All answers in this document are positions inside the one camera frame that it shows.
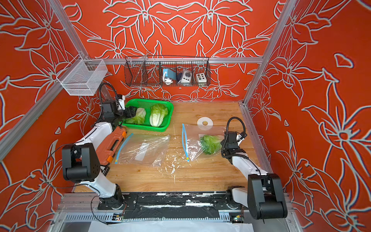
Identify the green chinese cabbage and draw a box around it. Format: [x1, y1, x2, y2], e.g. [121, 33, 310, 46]
[149, 104, 168, 127]
[125, 108, 146, 125]
[200, 135, 222, 155]

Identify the clear zip-top bag blue seal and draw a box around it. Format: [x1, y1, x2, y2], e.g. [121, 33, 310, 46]
[114, 133, 171, 167]

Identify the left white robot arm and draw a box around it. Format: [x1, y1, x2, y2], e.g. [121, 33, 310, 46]
[62, 100, 138, 210]

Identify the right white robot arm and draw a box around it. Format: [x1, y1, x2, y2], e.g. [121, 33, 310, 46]
[221, 131, 288, 220]

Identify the green perforated plastic basket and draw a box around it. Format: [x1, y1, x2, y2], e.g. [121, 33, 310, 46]
[123, 99, 174, 132]

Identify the orange plastic tool case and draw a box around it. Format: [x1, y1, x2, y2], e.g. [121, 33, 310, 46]
[96, 127, 127, 166]

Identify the white round-dial device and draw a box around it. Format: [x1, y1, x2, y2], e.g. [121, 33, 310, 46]
[180, 69, 192, 84]

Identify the white tape roll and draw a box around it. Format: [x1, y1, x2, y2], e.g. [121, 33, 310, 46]
[197, 117, 214, 131]

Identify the white button box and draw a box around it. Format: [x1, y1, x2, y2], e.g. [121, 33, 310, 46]
[196, 73, 207, 84]

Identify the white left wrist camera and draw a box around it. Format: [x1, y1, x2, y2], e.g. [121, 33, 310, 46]
[117, 94, 125, 110]

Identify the black wire wall basket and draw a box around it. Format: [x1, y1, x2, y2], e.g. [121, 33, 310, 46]
[124, 56, 211, 87]

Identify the blue box with white cable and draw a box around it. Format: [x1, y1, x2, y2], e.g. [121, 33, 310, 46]
[162, 68, 177, 85]

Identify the white mesh wall basket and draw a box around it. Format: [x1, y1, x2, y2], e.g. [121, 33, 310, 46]
[58, 60, 108, 96]

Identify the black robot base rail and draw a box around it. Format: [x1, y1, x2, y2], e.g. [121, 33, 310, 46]
[97, 190, 248, 222]

